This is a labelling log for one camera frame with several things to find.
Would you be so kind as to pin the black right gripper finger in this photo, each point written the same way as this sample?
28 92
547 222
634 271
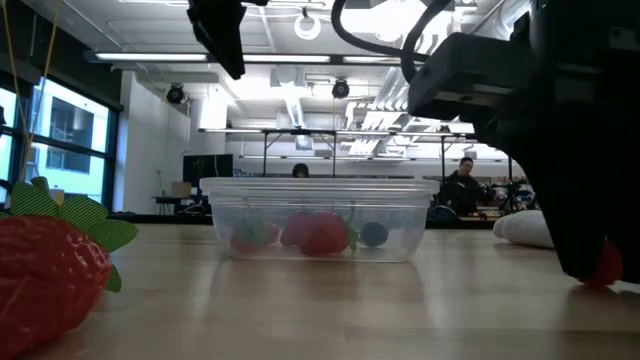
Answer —
575 200
632 210

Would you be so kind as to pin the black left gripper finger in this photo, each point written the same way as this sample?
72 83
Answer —
220 35

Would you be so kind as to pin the red strawberry with leaves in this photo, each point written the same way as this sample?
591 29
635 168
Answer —
250 236

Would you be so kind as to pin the dark blueberry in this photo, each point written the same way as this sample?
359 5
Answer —
374 234

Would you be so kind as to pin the small red strawberry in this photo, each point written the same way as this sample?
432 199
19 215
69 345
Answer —
296 229

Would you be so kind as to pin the pink red strawberry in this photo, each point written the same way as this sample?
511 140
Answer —
325 234

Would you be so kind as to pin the large red strawberry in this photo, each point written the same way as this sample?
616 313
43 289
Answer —
50 270

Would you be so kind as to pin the clear plastic tupperware container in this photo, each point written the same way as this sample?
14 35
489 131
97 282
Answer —
320 197

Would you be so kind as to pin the white checked towel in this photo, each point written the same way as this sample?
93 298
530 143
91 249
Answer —
525 229

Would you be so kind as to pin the long ceiling light strip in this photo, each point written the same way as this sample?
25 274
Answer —
150 57

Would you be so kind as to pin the black ceiling spotlight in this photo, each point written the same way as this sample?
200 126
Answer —
175 94
341 89

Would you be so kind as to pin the person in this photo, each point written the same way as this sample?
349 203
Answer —
462 192
300 170

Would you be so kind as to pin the black background monitor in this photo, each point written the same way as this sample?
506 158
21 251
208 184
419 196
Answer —
207 170

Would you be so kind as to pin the brown cardboard box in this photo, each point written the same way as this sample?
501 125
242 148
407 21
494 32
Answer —
181 189

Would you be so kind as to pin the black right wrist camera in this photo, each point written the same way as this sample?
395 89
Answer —
465 75

